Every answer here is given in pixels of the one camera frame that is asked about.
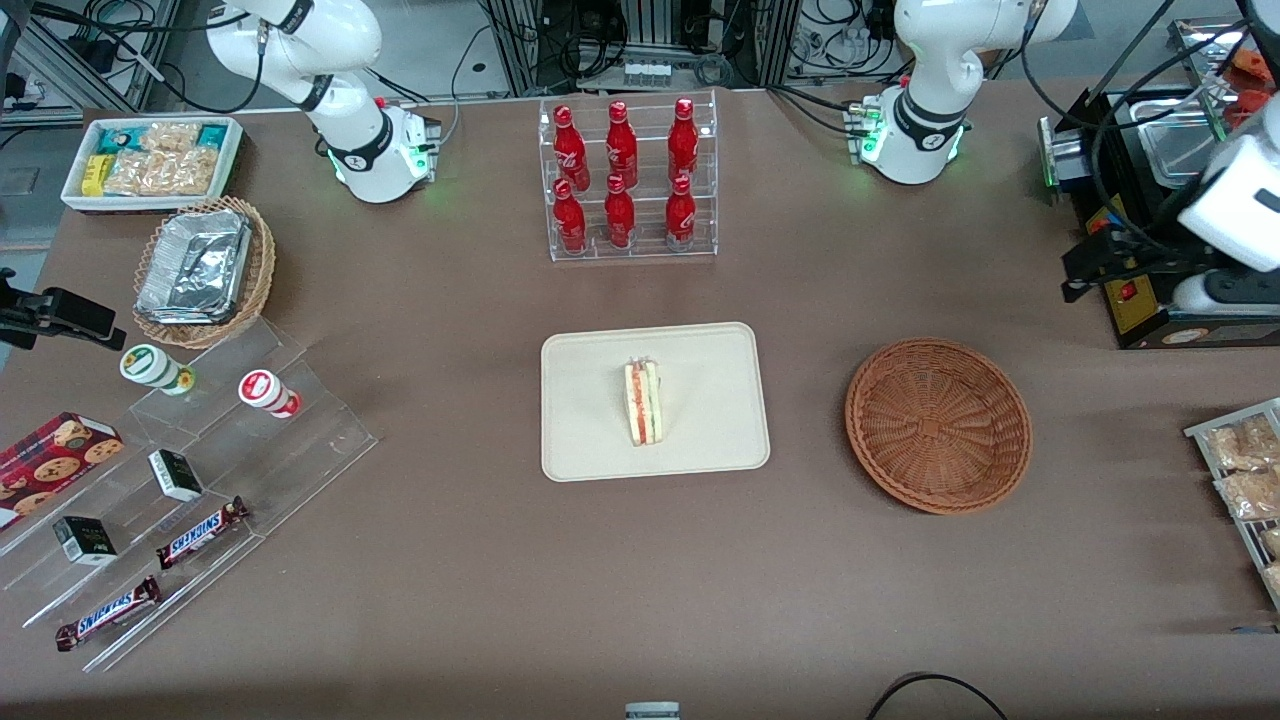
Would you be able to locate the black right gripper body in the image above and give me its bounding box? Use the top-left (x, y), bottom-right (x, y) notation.
top-left (0, 268), bottom-right (47, 351)

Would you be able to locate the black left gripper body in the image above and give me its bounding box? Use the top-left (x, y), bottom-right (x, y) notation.
top-left (1107, 237), bottom-right (1202, 287)

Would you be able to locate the triangle sandwich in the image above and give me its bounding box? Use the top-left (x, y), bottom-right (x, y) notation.
top-left (624, 358), bottom-right (664, 447)

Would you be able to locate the oval tan wicker basket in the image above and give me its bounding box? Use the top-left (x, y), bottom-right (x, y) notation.
top-left (132, 196), bottom-right (277, 350)

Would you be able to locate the round brown wicker basket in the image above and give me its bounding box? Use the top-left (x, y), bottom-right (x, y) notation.
top-left (845, 338), bottom-right (1033, 516)

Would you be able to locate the tray of packaged snacks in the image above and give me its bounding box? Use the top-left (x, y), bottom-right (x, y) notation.
top-left (1184, 398), bottom-right (1280, 611)

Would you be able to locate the beige plastic tray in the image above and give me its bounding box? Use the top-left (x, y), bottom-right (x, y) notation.
top-left (540, 321), bottom-right (772, 484)

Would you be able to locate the green lid white cup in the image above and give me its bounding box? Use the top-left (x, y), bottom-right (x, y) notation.
top-left (119, 344), bottom-right (197, 397)

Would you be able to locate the black food warmer machine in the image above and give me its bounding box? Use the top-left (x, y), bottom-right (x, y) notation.
top-left (1040, 85), bottom-right (1280, 351)

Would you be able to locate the steel warmer pan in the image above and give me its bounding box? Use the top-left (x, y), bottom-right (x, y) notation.
top-left (1140, 118), bottom-right (1219, 187)

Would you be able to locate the aluminium foil container stack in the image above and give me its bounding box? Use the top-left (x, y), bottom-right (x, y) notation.
top-left (136, 210), bottom-right (253, 326)

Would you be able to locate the white rectangular snack bin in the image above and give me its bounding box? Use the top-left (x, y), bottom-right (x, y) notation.
top-left (60, 116), bottom-right (245, 213)

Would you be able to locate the red cookie box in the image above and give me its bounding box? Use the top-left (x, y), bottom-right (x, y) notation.
top-left (0, 412), bottom-right (126, 531)

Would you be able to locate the large clear cracker bag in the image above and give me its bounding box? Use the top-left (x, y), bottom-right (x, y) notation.
top-left (103, 148), bottom-right (221, 197)

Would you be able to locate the small black carton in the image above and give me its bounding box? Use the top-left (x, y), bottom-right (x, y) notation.
top-left (52, 516), bottom-right (118, 567)
top-left (148, 449), bottom-right (205, 503)

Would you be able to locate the red lid white cup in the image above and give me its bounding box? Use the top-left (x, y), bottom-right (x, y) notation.
top-left (238, 369), bottom-right (302, 419)

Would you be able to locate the small clear cracker bag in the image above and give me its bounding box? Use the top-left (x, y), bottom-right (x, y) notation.
top-left (140, 122), bottom-right (201, 153)

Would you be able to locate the black metal strut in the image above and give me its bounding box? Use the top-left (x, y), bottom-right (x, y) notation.
top-left (1085, 0), bottom-right (1179, 106)

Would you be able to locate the glass warmer cover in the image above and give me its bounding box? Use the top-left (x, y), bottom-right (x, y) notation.
top-left (1168, 18), bottom-right (1280, 141)

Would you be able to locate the Snickers chocolate bar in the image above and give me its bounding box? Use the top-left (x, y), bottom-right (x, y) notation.
top-left (156, 496), bottom-right (251, 571)
top-left (55, 576), bottom-right (163, 653)

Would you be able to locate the clear acrylic stepped display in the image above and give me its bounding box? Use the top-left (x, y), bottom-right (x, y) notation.
top-left (0, 315), bottom-right (379, 673)

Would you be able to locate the red cola bottle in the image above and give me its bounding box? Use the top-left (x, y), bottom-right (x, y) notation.
top-left (665, 174), bottom-right (698, 251)
top-left (604, 174), bottom-right (637, 249)
top-left (553, 105), bottom-right (591, 193)
top-left (552, 178), bottom-right (588, 254)
top-left (606, 100), bottom-right (639, 189)
top-left (668, 97), bottom-right (700, 181)

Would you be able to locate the clear acrylic bottle rack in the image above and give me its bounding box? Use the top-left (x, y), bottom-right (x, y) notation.
top-left (538, 90), bottom-right (719, 263)

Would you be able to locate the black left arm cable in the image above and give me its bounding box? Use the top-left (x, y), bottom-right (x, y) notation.
top-left (1018, 0), bottom-right (1256, 256)

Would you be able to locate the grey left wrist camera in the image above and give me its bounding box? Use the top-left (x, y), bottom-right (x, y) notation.
top-left (1172, 270), bottom-right (1280, 314)

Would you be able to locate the aluminium frame stand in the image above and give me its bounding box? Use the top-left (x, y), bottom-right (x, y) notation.
top-left (0, 0), bottom-right (186, 126)

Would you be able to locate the black table edge cable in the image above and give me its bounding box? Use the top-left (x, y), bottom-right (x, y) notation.
top-left (865, 672), bottom-right (1011, 720)

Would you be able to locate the aluminium frame equipment rack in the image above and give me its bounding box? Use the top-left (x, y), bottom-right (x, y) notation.
top-left (485, 0), bottom-right (831, 96)

